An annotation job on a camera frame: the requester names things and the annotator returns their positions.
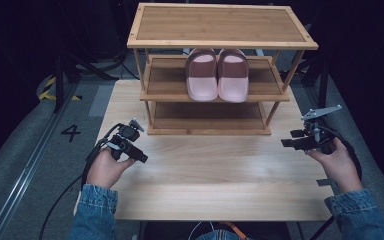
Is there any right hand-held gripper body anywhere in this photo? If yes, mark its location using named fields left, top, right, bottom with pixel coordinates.
left=300, top=104, right=343, bottom=156

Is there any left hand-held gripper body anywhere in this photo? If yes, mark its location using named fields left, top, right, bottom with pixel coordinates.
left=107, top=117, right=145, bottom=160

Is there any pink foam slipper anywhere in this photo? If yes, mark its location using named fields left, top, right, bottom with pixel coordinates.
left=184, top=48, right=219, bottom=102
left=217, top=48, right=250, bottom=104

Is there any wooden three-tier shoe rack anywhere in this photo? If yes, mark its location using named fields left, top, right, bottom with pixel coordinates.
left=126, top=2, right=320, bottom=136

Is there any person's left hand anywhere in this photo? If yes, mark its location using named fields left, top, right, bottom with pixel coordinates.
left=85, top=146, right=136, bottom=190

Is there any person's right hand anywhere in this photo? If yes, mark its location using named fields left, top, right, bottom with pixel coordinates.
left=304, top=137, right=364, bottom=194

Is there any grey tape piece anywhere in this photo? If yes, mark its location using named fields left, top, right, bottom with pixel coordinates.
left=315, top=178, right=335, bottom=188

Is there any black metal stand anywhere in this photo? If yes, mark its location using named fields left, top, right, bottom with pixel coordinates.
left=53, top=53, right=120, bottom=114
left=301, top=61, right=330, bottom=112

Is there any yellow black striped tape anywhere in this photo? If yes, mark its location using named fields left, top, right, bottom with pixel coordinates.
left=38, top=76, right=83, bottom=102

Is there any person's denim lap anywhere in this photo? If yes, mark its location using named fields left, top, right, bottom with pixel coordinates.
left=194, top=229, right=248, bottom=240

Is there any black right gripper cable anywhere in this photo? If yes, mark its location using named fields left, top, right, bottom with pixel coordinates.
left=309, top=125, right=363, bottom=240

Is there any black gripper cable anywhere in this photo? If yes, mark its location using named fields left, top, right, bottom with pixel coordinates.
left=39, top=122, right=128, bottom=240
left=309, top=125, right=363, bottom=240

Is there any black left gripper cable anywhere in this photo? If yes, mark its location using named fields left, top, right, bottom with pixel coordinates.
left=39, top=122, right=128, bottom=240

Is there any thin white cable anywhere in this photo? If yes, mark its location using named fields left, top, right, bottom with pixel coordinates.
left=186, top=220, right=215, bottom=240

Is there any metal floor rail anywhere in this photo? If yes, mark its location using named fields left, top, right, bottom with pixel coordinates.
left=0, top=83, right=80, bottom=240

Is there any orange strap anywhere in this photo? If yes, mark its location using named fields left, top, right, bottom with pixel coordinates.
left=224, top=221, right=248, bottom=240

